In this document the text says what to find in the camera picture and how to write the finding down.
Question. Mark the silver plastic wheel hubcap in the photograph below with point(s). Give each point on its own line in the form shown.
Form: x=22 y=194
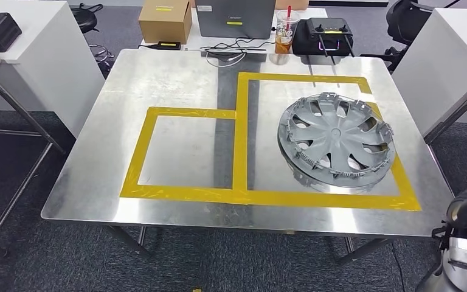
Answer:
x=338 y=141

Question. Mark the yellow workbench tape outline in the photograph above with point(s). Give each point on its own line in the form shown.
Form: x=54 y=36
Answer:
x=240 y=161

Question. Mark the steel workbench table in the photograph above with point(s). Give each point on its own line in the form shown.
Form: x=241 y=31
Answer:
x=177 y=80

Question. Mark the black office chair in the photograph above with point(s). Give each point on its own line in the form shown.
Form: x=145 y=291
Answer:
x=406 y=24

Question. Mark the black remote controller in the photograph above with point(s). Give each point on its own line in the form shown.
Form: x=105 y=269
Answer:
x=322 y=38

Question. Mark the iced drink plastic cup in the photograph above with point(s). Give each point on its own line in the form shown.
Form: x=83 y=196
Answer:
x=286 y=36

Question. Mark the small brown box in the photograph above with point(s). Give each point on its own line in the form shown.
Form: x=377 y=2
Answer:
x=292 y=3

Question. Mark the grey laptop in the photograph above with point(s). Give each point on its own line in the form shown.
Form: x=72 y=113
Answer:
x=235 y=18

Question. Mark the white desk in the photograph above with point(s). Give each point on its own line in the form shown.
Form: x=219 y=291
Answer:
x=189 y=44

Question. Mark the black power adapter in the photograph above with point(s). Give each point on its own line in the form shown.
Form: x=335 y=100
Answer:
x=168 y=45

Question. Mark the brown cardboard box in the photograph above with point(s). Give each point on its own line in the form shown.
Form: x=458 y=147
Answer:
x=165 y=22

